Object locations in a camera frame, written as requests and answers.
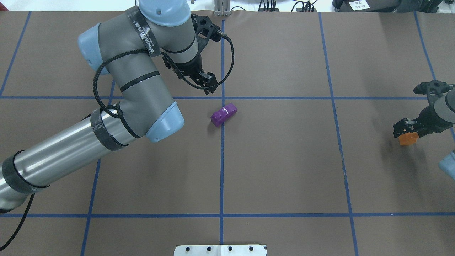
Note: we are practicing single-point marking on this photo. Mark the purple trapezoid block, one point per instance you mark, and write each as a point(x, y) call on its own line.
point(220, 116)

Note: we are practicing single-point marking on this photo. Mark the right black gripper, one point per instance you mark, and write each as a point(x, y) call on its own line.
point(431, 120)

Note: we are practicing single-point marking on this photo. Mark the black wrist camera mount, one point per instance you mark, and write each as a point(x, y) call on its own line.
point(433, 90)

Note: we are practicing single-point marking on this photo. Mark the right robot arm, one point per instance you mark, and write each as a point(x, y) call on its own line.
point(444, 108)

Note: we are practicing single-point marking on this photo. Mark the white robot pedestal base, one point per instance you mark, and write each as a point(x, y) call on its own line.
point(221, 250)

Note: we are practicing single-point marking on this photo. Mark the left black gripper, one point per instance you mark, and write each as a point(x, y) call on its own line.
point(189, 67)

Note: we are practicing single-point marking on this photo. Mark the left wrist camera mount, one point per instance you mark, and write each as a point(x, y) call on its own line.
point(205, 31)

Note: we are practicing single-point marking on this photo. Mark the orange trapezoid block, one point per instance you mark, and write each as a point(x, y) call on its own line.
point(408, 139)

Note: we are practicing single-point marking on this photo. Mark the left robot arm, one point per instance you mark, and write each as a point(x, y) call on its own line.
point(133, 99)

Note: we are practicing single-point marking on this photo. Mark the brown paper table mat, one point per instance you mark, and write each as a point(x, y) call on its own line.
point(307, 166)

